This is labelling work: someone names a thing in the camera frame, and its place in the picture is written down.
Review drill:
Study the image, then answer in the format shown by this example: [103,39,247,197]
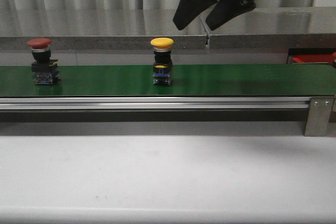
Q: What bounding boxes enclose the red mushroom push button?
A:
[27,38,59,85]
[332,52,336,68]

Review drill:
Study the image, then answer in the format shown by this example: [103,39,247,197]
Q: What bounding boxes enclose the grey stone counter slab right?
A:
[201,6,335,49]

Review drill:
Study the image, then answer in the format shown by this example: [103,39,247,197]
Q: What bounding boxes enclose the grey stone counter slab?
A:
[201,6,335,49]
[1,10,207,50]

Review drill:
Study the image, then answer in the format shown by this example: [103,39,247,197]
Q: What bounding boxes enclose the green conveyor belt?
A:
[1,64,335,97]

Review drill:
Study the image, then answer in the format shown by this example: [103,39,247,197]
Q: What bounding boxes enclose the red plastic tray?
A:
[292,54,335,65]

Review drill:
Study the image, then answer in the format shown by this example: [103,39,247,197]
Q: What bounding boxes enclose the grey stone counter slab left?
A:
[1,10,207,50]

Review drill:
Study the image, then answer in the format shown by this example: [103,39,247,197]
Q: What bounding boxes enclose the steel conveyor support bracket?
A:
[304,97,335,137]

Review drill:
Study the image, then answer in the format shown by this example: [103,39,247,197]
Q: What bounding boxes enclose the aluminium conveyor side rail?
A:
[1,97,311,111]

